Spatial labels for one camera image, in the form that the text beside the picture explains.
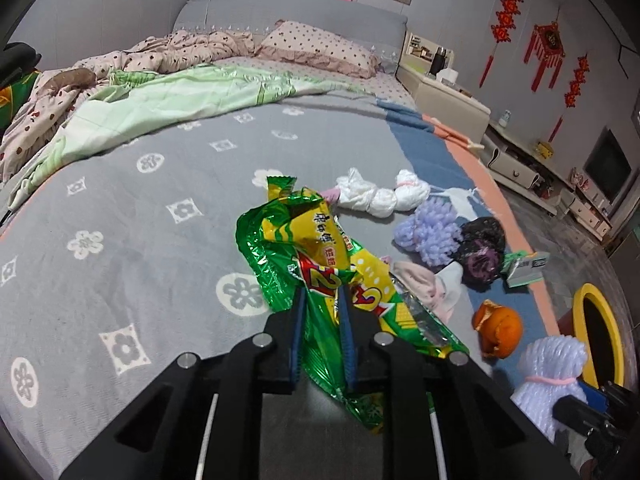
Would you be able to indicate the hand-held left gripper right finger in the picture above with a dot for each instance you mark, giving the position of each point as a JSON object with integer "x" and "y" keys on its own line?
{"x": 347, "y": 342}

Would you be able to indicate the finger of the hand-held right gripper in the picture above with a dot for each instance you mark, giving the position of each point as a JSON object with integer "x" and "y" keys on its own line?
{"x": 596, "y": 396}
{"x": 570, "y": 412}

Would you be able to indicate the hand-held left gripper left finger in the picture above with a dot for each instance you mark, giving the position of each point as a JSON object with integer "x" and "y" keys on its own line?
{"x": 299, "y": 332}

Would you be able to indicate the yellow rimmed black trash bin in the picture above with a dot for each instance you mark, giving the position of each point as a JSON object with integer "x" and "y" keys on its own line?
{"x": 582, "y": 295}

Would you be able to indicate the green yellow snack bag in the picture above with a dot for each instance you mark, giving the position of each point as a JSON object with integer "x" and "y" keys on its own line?
{"x": 300, "y": 230}

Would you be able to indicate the lavender fluffy sock ball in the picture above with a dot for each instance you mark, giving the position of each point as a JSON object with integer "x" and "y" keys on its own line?
{"x": 427, "y": 230}

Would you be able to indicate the pink white crumpled cloth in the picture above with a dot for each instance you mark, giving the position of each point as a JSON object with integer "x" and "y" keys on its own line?
{"x": 420, "y": 280}

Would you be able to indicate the orange peel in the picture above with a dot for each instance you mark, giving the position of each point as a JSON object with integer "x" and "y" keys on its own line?
{"x": 500, "y": 330}

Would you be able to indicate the green white small carton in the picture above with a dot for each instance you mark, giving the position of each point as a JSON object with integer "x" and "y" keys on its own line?
{"x": 525, "y": 270}

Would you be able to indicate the white drawer side cabinet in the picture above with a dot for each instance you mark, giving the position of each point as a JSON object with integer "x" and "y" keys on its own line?
{"x": 592, "y": 212}

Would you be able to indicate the grey striped patterned bed blanket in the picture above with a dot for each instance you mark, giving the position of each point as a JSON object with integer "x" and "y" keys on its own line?
{"x": 150, "y": 210}

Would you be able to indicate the pink figurines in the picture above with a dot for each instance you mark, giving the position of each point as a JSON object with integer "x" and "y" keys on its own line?
{"x": 580, "y": 178}

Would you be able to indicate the white curved tv cabinet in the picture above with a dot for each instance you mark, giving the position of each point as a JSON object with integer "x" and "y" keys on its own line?
{"x": 515, "y": 167}

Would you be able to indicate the yellow box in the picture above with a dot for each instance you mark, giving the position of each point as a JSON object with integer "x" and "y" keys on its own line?
{"x": 545, "y": 149}

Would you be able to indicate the cream nightstand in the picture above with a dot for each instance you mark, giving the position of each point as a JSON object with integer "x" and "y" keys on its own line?
{"x": 440, "y": 105}

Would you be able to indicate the light green blanket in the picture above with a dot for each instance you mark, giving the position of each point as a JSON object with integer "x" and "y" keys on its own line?
{"x": 175, "y": 95}

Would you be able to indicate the small white blue bottle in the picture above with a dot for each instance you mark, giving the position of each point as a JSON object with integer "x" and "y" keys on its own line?
{"x": 506, "y": 119}

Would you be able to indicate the white tissue box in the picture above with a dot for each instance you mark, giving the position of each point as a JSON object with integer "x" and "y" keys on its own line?
{"x": 446, "y": 76}

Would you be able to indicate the pink dotted pillow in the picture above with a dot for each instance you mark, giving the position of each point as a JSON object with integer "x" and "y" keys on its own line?
{"x": 315, "y": 45}

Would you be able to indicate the black thermos bottle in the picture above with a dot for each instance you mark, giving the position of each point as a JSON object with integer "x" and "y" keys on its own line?
{"x": 439, "y": 60}

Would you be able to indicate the pink dotted quilt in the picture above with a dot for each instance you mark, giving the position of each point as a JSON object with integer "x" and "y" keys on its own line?
{"x": 190, "y": 47}

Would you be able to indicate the grey padded headboard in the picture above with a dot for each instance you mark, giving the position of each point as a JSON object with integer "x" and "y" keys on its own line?
{"x": 300, "y": 10}

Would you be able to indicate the large red tasselled knot decoration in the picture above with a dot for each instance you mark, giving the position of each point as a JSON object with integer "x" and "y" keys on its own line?
{"x": 547, "y": 40}

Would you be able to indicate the green yellow printed cloth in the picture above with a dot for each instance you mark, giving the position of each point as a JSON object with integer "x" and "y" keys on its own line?
{"x": 15, "y": 100}

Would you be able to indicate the black object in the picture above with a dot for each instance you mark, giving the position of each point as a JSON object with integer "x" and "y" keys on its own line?
{"x": 17, "y": 62}

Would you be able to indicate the wall mounted television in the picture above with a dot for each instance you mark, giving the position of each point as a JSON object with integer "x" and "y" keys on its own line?
{"x": 607, "y": 165}

